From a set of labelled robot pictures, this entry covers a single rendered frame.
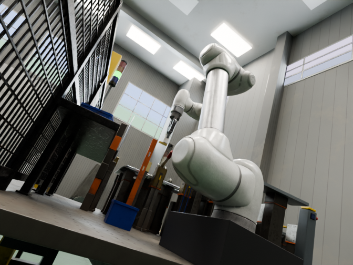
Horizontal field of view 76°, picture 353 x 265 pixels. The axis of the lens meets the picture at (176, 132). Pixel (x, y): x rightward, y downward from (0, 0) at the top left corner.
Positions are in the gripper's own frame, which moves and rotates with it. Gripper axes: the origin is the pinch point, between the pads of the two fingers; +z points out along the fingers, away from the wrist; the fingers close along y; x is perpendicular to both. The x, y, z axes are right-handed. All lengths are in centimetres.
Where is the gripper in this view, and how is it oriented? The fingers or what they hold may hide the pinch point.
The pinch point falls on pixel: (166, 139)
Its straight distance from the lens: 157.2
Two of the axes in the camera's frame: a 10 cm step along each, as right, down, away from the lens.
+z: -3.2, 8.7, -3.8
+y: -3.7, 2.5, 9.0
